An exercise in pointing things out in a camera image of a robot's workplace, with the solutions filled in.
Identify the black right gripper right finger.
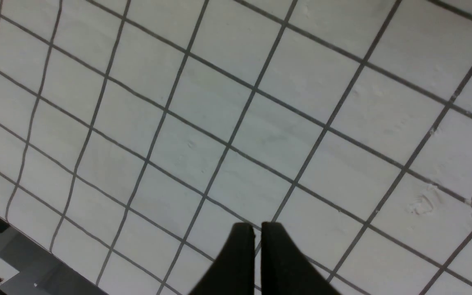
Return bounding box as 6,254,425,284
261,222,339,295

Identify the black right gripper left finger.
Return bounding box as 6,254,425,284
190,222,255,295

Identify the white grid table mat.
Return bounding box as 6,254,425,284
0,0,472,295

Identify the grey table frame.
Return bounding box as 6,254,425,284
0,219,104,295

